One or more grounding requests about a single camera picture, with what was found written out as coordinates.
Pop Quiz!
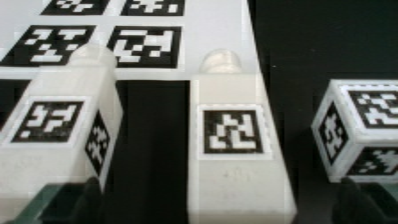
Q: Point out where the white chair leg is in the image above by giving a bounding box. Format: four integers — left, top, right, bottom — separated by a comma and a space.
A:
0, 44, 122, 224
186, 49, 296, 224

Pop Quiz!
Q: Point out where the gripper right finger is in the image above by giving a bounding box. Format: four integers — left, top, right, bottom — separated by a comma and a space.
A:
331, 178, 398, 224

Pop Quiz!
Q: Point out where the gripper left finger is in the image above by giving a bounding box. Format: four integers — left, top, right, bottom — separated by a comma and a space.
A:
22, 177, 100, 224

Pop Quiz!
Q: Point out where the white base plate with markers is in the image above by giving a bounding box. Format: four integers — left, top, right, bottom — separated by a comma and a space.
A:
0, 0, 259, 80

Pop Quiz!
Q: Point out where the white cube near marker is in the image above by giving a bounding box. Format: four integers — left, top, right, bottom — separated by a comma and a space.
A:
310, 79, 398, 183

